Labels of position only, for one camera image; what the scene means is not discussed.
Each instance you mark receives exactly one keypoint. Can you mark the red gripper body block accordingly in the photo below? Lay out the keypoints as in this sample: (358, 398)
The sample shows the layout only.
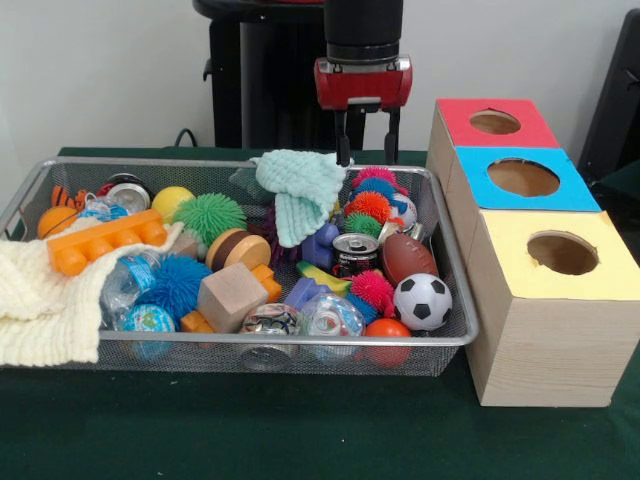
(362, 85)

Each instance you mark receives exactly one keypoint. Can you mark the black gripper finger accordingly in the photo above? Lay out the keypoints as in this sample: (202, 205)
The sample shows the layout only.
(343, 137)
(391, 135)

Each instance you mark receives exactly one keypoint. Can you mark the mint green cloth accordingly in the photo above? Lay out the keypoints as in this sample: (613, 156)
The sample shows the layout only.
(300, 190)

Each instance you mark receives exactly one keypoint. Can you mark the black drink can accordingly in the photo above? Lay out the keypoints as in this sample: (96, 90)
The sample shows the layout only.
(356, 257)

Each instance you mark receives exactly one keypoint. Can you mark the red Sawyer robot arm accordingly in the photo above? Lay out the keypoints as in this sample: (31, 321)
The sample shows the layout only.
(362, 25)

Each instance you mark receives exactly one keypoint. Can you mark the shallow mesh bin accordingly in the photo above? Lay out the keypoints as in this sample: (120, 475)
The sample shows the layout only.
(300, 357)

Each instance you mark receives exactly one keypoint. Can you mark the wooden box with three holes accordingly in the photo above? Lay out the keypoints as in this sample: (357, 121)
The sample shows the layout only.
(550, 350)

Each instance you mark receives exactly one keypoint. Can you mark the brown toy football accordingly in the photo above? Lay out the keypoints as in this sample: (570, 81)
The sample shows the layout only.
(410, 260)

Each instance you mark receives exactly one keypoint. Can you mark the green spiky ball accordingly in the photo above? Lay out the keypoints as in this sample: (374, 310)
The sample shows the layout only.
(210, 215)

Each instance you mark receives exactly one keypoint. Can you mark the black and white soccer ball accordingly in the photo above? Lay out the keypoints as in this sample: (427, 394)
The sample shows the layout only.
(422, 300)

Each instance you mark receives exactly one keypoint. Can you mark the yellow ball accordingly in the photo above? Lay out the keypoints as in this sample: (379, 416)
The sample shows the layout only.
(170, 200)

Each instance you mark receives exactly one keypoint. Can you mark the plain wooden block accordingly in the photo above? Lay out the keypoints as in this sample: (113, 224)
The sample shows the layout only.
(230, 297)

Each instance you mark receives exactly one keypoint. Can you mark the blue spiky ball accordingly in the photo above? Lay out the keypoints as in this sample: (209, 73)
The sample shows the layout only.
(175, 285)

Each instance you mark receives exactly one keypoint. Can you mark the black upright bar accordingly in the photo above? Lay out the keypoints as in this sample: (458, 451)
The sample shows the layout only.
(615, 100)

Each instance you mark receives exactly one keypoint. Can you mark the dark green tablecloth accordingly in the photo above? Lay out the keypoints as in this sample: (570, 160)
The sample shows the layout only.
(622, 182)
(250, 435)

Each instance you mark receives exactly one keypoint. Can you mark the orange toy brick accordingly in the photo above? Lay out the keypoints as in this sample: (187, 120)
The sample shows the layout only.
(100, 240)

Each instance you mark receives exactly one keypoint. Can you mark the small orange basketball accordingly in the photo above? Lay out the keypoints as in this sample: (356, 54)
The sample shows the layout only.
(55, 222)

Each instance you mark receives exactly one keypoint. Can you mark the cream knitted cloth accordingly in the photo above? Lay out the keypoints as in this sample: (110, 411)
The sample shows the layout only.
(40, 300)

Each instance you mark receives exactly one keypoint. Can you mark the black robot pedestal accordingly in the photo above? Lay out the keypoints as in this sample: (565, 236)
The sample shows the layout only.
(280, 75)

